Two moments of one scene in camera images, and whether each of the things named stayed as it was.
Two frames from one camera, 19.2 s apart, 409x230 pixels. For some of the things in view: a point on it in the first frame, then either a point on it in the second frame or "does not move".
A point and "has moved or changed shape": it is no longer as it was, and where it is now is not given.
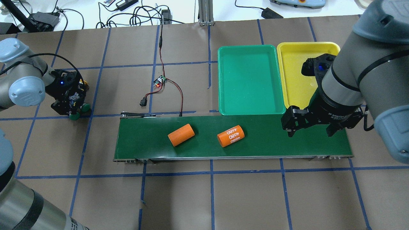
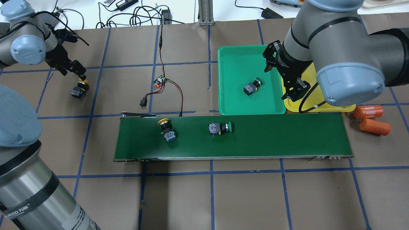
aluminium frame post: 205,12 does not move
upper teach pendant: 312,4 does not move
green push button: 75,117 → 252,87
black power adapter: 268,13 does not move
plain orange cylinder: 181,135 → 376,127
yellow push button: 86,85 → 168,132
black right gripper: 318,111 → 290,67
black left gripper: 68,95 → 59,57
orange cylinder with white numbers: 230,136 has moved or changed shape
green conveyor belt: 145,136 does not move
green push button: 85,107 → 218,128
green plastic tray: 249,80 does not move
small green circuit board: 160,80 does not move
